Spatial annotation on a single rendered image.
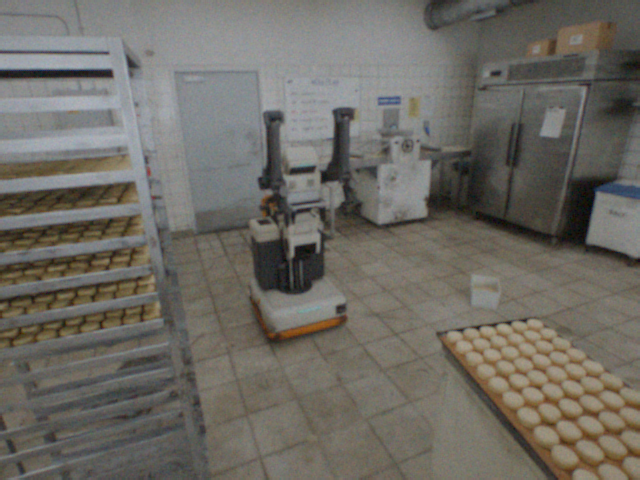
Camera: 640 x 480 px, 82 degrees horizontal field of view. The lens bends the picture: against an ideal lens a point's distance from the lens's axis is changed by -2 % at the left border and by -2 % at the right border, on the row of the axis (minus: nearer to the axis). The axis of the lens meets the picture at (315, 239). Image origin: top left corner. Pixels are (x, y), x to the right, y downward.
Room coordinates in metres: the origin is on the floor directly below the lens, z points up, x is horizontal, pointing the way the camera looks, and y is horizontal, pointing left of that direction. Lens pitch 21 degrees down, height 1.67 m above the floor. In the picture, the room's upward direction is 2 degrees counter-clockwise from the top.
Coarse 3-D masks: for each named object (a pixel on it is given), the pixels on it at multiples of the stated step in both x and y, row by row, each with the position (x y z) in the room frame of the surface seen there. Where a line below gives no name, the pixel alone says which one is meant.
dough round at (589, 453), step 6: (576, 444) 0.61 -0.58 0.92; (582, 444) 0.61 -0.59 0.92; (588, 444) 0.61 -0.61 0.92; (576, 450) 0.60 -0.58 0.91; (582, 450) 0.59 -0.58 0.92; (588, 450) 0.59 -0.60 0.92; (594, 450) 0.59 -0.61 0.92; (600, 450) 0.59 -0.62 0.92; (582, 456) 0.58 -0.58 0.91; (588, 456) 0.58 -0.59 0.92; (594, 456) 0.58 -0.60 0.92; (600, 456) 0.58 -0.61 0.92; (588, 462) 0.57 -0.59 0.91; (594, 462) 0.57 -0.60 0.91; (600, 462) 0.57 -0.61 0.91
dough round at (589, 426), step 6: (582, 420) 0.67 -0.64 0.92; (588, 420) 0.67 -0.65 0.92; (594, 420) 0.67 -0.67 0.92; (582, 426) 0.66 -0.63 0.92; (588, 426) 0.65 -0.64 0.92; (594, 426) 0.65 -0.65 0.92; (600, 426) 0.65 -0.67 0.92; (582, 432) 0.65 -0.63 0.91; (588, 432) 0.64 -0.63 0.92; (594, 432) 0.64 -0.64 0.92; (600, 432) 0.64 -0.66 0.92
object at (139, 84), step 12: (144, 84) 1.39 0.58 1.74; (144, 96) 1.37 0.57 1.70; (144, 108) 1.36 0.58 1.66; (144, 120) 1.36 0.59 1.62; (156, 168) 1.37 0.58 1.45; (156, 192) 1.36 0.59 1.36; (168, 240) 1.36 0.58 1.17; (180, 300) 1.37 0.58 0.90; (180, 312) 1.36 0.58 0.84; (192, 384) 1.36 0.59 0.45; (204, 432) 1.36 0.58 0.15
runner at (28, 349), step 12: (132, 324) 0.93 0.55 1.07; (144, 324) 0.94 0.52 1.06; (156, 324) 0.95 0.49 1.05; (72, 336) 0.88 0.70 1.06; (84, 336) 0.89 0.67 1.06; (96, 336) 0.90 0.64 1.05; (108, 336) 0.91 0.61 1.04; (12, 348) 0.83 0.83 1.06; (24, 348) 0.84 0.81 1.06; (36, 348) 0.85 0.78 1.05; (48, 348) 0.86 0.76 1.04
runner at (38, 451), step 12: (192, 408) 0.97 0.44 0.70; (144, 420) 0.92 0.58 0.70; (156, 420) 0.93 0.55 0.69; (96, 432) 0.88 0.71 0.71; (108, 432) 0.89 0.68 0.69; (120, 432) 0.90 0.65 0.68; (48, 444) 0.84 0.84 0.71; (60, 444) 0.84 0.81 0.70; (72, 444) 0.85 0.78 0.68; (12, 456) 0.80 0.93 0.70; (24, 456) 0.81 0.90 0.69; (36, 456) 0.82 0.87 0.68
